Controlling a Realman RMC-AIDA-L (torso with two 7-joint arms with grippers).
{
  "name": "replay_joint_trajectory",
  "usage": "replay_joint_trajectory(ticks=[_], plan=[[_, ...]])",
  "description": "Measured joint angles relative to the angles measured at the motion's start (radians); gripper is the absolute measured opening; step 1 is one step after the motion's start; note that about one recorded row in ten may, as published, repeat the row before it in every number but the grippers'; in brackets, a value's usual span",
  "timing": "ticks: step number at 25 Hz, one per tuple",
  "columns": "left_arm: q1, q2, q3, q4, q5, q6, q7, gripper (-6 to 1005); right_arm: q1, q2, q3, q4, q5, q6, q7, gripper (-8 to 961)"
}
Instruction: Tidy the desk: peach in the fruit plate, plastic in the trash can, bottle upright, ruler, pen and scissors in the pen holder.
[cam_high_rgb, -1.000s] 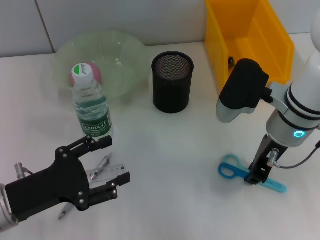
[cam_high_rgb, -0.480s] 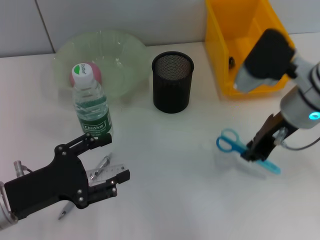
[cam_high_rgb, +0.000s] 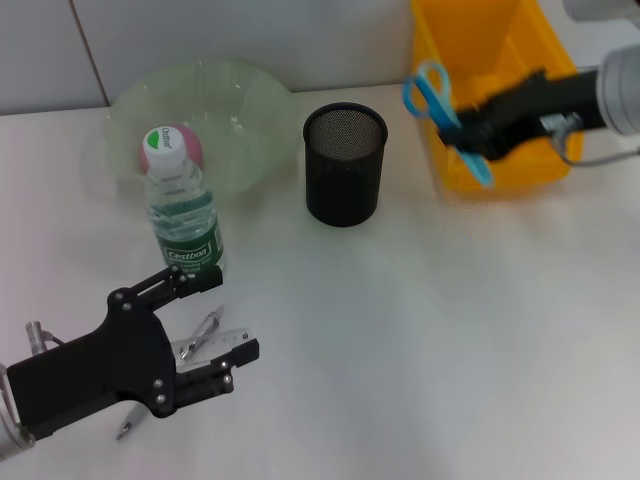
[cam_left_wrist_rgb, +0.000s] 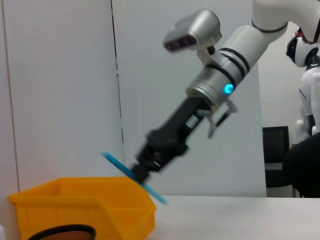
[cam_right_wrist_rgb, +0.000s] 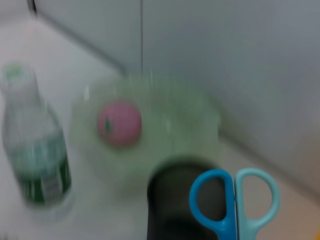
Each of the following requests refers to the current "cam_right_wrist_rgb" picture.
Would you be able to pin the blue scissors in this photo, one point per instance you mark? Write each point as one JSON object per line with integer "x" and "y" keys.
{"x": 227, "y": 225}

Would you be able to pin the pink peach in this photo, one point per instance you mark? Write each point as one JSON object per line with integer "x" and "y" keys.
{"x": 120, "y": 122}

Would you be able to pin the clear plastic water bottle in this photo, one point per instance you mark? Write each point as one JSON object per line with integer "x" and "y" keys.
{"x": 32, "y": 150}

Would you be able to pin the black mesh pen holder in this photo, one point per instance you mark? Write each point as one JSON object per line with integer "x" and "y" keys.
{"x": 170, "y": 195}

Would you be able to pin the green glass fruit plate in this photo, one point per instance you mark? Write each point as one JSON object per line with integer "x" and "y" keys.
{"x": 170, "y": 120}

